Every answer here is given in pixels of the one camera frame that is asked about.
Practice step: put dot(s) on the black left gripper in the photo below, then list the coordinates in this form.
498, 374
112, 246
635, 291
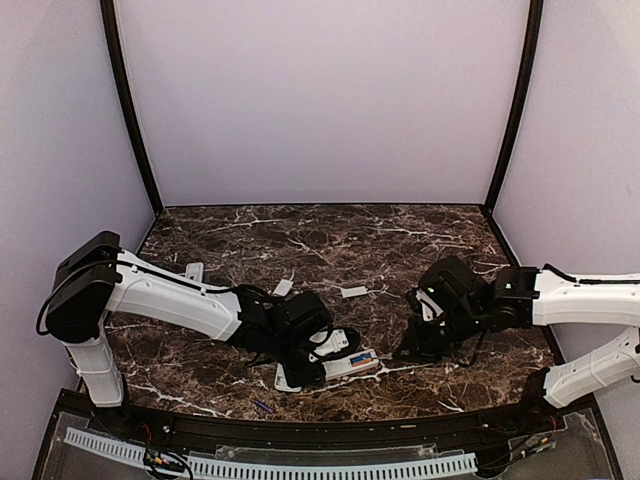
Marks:
309, 377

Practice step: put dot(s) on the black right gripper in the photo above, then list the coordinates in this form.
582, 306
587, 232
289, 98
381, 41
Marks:
417, 344

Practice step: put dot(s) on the white remote control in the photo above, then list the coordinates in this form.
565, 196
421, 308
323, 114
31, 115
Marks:
350, 365
280, 381

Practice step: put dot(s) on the purple battery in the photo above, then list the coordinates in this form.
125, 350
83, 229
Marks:
263, 406

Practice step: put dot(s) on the white battery cover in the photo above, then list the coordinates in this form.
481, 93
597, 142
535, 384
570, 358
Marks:
283, 288
353, 292

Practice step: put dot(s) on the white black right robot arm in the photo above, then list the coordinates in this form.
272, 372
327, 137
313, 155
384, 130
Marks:
451, 304

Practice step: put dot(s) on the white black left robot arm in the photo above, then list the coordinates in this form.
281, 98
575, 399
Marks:
101, 277

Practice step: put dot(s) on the blue battery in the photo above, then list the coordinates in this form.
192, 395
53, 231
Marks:
364, 355

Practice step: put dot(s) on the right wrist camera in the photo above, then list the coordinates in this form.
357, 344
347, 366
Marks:
422, 305

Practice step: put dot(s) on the white slotted cable duct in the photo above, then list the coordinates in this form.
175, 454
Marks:
237, 463

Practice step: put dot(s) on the black front rail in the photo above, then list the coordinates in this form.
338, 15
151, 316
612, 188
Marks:
490, 432

